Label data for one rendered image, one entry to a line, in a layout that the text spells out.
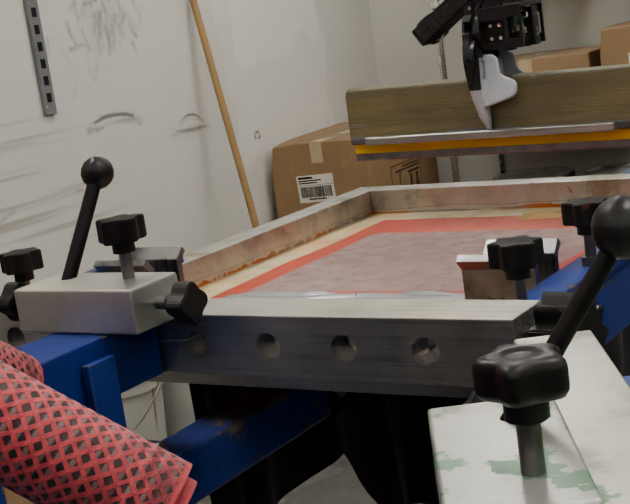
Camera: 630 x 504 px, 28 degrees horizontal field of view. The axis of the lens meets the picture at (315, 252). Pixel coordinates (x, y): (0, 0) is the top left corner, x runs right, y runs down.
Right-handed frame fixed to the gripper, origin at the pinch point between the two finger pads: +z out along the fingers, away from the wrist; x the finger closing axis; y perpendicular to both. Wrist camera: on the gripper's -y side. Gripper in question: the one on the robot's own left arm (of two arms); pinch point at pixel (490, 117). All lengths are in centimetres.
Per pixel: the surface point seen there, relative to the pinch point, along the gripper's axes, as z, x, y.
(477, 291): 10, -49, 19
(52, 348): 6, -82, 0
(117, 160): 20, 151, -200
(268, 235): 11.1, -16.5, -25.7
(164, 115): 9, 177, -200
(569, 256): 14.2, -18.9, 16.2
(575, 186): 11.4, 10.2, 6.3
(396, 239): 14.0, -7.9, -11.7
